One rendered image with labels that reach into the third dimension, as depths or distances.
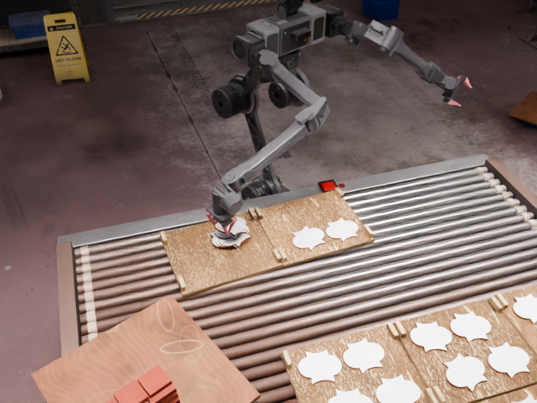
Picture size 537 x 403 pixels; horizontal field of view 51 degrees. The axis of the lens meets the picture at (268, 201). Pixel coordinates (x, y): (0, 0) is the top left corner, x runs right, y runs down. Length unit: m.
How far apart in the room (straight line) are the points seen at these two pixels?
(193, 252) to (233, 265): 0.18
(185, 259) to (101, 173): 2.19
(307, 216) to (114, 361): 1.04
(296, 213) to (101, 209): 1.90
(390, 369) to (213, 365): 0.59
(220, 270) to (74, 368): 0.66
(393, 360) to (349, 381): 0.18
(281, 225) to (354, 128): 2.48
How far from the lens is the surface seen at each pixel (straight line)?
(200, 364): 1.85
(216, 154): 4.42
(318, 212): 2.48
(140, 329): 1.96
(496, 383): 2.07
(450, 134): 4.90
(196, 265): 2.26
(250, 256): 2.28
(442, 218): 2.60
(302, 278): 2.23
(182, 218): 2.49
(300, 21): 2.74
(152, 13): 6.77
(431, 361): 2.05
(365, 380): 1.96
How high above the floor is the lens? 2.57
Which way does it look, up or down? 40 degrees down
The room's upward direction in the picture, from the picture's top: 1 degrees clockwise
